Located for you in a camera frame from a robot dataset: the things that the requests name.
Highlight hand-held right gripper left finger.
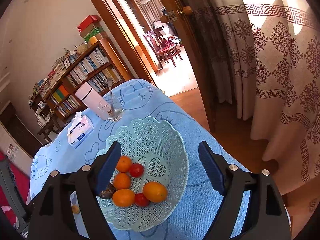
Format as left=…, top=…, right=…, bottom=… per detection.
left=26, top=141, right=122, bottom=240

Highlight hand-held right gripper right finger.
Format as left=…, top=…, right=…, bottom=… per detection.
left=198, top=141, right=292, bottom=240

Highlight round mandarin orange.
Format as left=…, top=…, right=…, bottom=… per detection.
left=113, top=172, right=132, bottom=190
left=116, top=155, right=133, bottom=173

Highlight dark water chestnut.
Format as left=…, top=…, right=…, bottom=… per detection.
left=98, top=182, right=116, bottom=200

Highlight red cherry tomato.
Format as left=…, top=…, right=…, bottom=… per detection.
left=134, top=193, right=150, bottom=207
left=129, top=163, right=145, bottom=177

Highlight oval smooth orange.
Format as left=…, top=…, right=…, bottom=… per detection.
left=143, top=181, right=168, bottom=203
left=112, top=189, right=136, bottom=207

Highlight light blue plastic basket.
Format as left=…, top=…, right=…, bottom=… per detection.
left=96, top=116, right=189, bottom=232

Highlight white tissue pack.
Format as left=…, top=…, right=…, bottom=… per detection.
left=67, top=112, right=94, bottom=148

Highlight clear glass cup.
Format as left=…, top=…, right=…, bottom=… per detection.
left=97, top=94, right=124, bottom=122

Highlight pink thermos bottle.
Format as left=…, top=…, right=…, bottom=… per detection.
left=75, top=81, right=110, bottom=120

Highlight metal spoon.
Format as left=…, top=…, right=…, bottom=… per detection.
left=107, top=78, right=117, bottom=117

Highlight small dark shelf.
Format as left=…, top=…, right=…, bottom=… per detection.
left=29, top=97, right=63, bottom=143

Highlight light blue printed towel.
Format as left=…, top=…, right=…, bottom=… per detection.
left=29, top=79, right=292, bottom=240

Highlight dark brown door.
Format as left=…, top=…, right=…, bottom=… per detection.
left=0, top=105, right=37, bottom=157

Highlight large wooden bookshelf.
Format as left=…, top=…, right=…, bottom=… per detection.
left=32, top=37, right=133, bottom=125

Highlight dark flat case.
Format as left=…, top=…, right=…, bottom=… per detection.
left=0, top=155, right=29, bottom=230

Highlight brown wooden door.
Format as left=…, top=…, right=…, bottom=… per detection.
left=160, top=0, right=218, bottom=133

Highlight beige patterned curtain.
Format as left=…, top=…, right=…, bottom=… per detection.
left=200, top=0, right=320, bottom=195

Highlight dark wooden chair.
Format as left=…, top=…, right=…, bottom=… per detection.
left=144, top=31, right=183, bottom=68

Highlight green box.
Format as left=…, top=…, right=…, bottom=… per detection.
left=84, top=31, right=106, bottom=43

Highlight grey-green tin box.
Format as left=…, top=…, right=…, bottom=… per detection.
left=80, top=26, right=105, bottom=39

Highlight red box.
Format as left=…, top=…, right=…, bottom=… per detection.
left=77, top=15, right=101, bottom=32

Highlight red wall panel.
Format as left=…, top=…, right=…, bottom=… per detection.
left=0, top=150, right=30, bottom=230

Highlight wall stickers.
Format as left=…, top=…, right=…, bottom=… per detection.
left=6, top=144, right=19, bottom=160

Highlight wooden door frame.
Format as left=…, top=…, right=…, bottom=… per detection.
left=79, top=0, right=160, bottom=82

